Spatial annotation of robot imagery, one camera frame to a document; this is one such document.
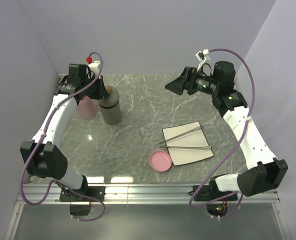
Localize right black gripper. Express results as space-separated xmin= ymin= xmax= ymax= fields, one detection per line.
xmin=165 ymin=66 xmax=220 ymax=96

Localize grey round lid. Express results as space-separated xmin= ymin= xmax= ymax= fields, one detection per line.
xmin=97 ymin=86 xmax=120 ymax=109

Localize pink cylindrical container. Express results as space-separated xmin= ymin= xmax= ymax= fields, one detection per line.
xmin=76 ymin=96 xmax=98 ymax=120

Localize grey cylindrical container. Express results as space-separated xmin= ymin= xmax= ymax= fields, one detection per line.
xmin=99 ymin=104 xmax=122 ymax=126

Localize metal tongs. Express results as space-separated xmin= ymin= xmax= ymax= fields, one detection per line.
xmin=157 ymin=126 xmax=212 ymax=151

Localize pink round lid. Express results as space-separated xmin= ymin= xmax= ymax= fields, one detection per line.
xmin=148 ymin=150 xmax=172 ymax=173

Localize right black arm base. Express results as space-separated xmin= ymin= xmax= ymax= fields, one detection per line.
xmin=193 ymin=184 xmax=238 ymax=218

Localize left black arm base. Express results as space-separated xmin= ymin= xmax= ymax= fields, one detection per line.
xmin=59 ymin=186 xmax=106 ymax=217

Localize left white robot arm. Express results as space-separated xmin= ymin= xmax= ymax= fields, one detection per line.
xmin=20 ymin=61 xmax=109 ymax=201

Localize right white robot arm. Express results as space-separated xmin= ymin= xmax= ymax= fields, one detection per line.
xmin=165 ymin=61 xmax=288 ymax=200

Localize white square plate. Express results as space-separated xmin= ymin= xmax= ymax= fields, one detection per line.
xmin=158 ymin=121 xmax=214 ymax=166

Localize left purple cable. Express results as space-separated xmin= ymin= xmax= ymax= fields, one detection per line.
xmin=18 ymin=51 xmax=107 ymax=222

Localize purple cable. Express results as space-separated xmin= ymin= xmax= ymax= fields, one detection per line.
xmin=18 ymin=51 xmax=107 ymax=222
xmin=188 ymin=47 xmax=256 ymax=220

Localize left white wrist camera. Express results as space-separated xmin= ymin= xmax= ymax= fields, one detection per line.
xmin=86 ymin=56 xmax=101 ymax=75

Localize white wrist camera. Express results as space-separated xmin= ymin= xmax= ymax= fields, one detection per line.
xmin=86 ymin=56 xmax=101 ymax=75
xmin=195 ymin=48 xmax=211 ymax=72

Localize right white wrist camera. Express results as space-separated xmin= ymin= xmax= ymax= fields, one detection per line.
xmin=195 ymin=48 xmax=211 ymax=72

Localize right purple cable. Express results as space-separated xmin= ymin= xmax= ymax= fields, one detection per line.
xmin=188 ymin=47 xmax=256 ymax=220

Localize aluminium rail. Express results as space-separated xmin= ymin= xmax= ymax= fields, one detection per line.
xmin=23 ymin=182 xmax=280 ymax=205

